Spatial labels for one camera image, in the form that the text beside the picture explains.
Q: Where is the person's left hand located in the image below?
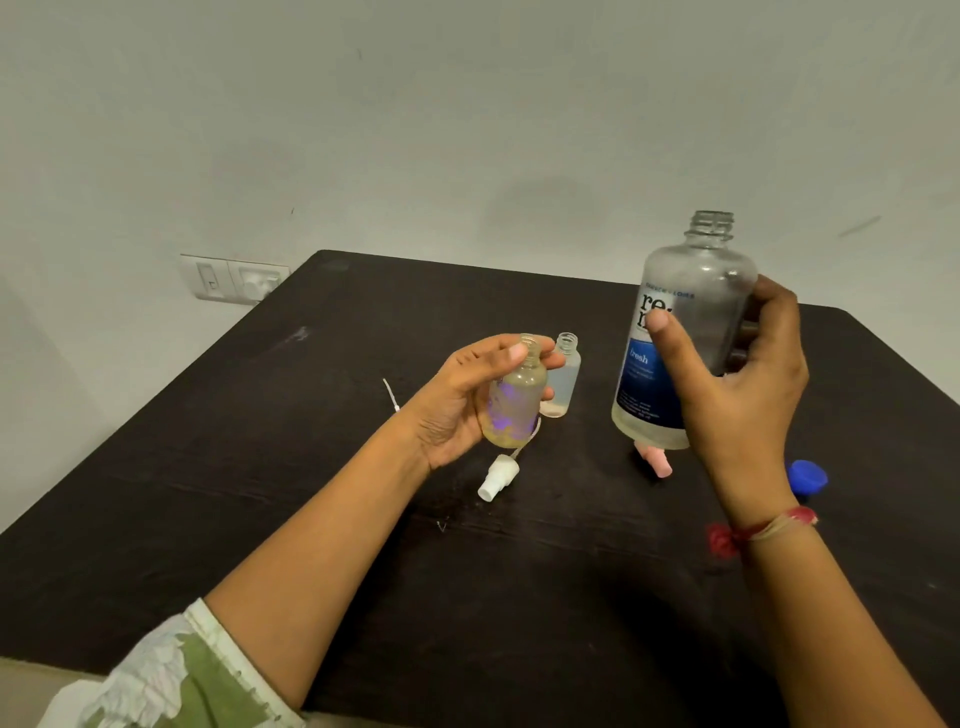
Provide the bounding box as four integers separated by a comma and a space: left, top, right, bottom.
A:
397, 333, 568, 474

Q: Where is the person's right hand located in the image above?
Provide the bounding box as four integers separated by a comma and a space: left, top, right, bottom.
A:
644, 274, 811, 530

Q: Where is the small round bottle purple print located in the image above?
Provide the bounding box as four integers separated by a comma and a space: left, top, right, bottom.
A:
480, 333, 550, 451

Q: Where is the white spray cap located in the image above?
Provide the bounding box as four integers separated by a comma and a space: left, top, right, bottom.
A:
477, 417, 543, 504

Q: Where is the blue screw cap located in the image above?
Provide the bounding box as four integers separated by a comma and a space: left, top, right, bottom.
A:
787, 459, 830, 497

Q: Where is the pink spray cap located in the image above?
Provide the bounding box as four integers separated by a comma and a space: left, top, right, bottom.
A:
633, 440, 674, 480

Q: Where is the small clear bottle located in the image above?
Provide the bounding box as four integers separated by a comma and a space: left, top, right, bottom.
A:
539, 332, 583, 419

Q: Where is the large clear bottle blue label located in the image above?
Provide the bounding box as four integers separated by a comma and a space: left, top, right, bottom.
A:
611, 210, 760, 451

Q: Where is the person's left forearm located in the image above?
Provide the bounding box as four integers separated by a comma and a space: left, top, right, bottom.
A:
203, 419, 433, 712

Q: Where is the person's right forearm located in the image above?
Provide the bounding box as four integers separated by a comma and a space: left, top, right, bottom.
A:
738, 517, 946, 728

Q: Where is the red thread wristband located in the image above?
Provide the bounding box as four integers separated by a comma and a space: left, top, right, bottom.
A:
706, 506, 820, 560

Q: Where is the white plug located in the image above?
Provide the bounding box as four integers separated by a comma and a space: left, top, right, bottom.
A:
238, 269, 283, 303

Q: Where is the green floral left sleeve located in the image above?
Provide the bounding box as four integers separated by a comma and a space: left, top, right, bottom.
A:
37, 598, 307, 728

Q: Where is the white wall socket panel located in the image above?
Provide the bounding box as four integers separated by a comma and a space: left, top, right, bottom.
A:
179, 254, 292, 306

